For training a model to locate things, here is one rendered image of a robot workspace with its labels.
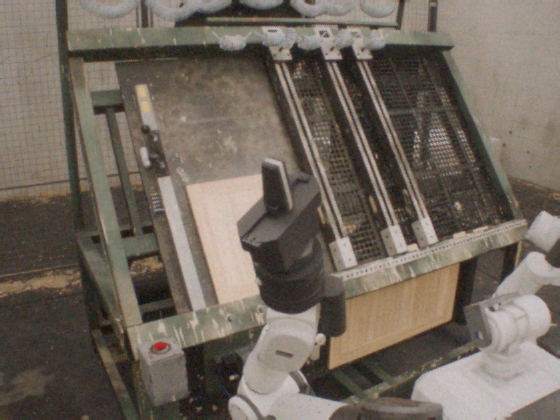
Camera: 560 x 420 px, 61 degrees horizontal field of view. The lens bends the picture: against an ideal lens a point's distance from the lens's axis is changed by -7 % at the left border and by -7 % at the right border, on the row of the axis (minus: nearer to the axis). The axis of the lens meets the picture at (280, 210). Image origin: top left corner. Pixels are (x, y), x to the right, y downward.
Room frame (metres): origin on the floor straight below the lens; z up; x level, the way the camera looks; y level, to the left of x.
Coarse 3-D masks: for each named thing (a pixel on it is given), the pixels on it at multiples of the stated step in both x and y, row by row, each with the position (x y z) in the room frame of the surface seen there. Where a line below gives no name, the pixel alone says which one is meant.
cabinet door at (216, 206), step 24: (192, 192) 1.90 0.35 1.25; (216, 192) 1.94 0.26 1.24; (240, 192) 1.98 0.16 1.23; (216, 216) 1.87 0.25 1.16; (240, 216) 1.92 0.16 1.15; (216, 240) 1.81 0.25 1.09; (216, 264) 1.75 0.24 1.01; (240, 264) 1.79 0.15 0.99; (216, 288) 1.69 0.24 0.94; (240, 288) 1.72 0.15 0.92
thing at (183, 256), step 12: (144, 120) 1.99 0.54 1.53; (156, 180) 1.87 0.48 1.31; (168, 180) 1.87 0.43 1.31; (168, 192) 1.84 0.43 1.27; (168, 204) 1.80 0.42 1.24; (168, 216) 1.77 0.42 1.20; (180, 216) 1.79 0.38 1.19; (168, 228) 1.77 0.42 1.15; (180, 228) 1.76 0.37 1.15; (180, 240) 1.73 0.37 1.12; (180, 252) 1.70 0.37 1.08; (180, 264) 1.68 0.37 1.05; (192, 264) 1.69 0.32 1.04; (192, 276) 1.66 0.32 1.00; (192, 288) 1.63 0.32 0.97; (192, 300) 1.60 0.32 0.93
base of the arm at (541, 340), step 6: (552, 330) 0.74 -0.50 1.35; (558, 330) 0.73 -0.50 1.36; (540, 336) 0.74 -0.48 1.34; (546, 336) 0.73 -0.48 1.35; (552, 336) 0.72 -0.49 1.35; (558, 336) 0.71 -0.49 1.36; (540, 342) 0.72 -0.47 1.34; (546, 342) 0.71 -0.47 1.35; (552, 342) 0.70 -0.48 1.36; (558, 342) 0.69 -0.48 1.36; (546, 348) 0.70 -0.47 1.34; (552, 348) 0.68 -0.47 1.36; (558, 348) 0.67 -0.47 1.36; (552, 354) 0.67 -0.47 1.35; (558, 354) 0.66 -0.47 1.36
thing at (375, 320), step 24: (456, 264) 2.54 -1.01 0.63; (384, 288) 2.27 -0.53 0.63; (408, 288) 2.36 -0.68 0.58; (432, 288) 2.45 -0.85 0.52; (360, 312) 2.20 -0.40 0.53; (384, 312) 2.28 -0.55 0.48; (408, 312) 2.37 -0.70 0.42; (432, 312) 2.47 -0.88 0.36; (360, 336) 2.20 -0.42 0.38; (384, 336) 2.29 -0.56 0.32; (408, 336) 2.38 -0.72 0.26; (336, 360) 2.12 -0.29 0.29
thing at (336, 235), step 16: (288, 32) 2.36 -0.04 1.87; (272, 48) 2.42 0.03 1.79; (288, 48) 2.37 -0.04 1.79; (272, 64) 2.43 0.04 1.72; (272, 80) 2.43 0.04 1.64; (288, 80) 2.39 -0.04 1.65; (288, 96) 2.33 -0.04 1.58; (288, 112) 2.30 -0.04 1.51; (304, 128) 2.26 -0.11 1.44; (304, 144) 2.19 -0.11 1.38; (304, 160) 2.18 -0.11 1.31; (320, 160) 2.18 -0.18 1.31; (320, 176) 2.13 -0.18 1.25; (336, 208) 2.06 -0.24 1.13; (336, 224) 2.03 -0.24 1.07; (336, 240) 1.96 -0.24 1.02; (336, 256) 1.95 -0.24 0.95; (352, 256) 1.94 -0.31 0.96
